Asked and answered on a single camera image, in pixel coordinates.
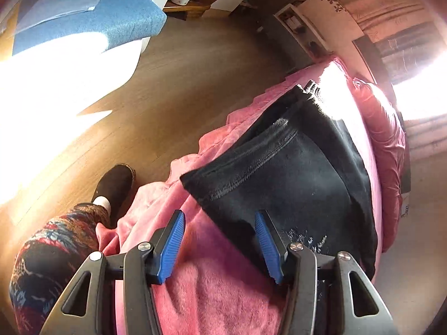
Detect dark headboard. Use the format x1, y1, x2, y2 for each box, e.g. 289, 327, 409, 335
352, 35, 397, 108

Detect person's patterned trouser leg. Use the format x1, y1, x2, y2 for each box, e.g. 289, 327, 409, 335
9, 203, 110, 334

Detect black slipper shoe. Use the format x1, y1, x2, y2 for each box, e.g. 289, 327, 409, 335
91, 163, 135, 227

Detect patterned window curtain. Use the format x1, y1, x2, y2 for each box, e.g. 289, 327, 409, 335
346, 0, 446, 85

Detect pink bed blanket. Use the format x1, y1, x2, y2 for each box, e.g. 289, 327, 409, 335
96, 58, 383, 334

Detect floral white headboard panel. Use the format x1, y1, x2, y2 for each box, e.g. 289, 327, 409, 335
298, 0, 374, 82

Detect white bedside shelf unit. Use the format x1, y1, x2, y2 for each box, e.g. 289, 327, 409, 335
274, 4, 333, 62

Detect wooden side table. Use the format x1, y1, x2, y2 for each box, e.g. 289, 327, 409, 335
163, 1, 211, 20

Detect black pants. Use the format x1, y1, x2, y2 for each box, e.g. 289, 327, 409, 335
180, 86, 378, 277

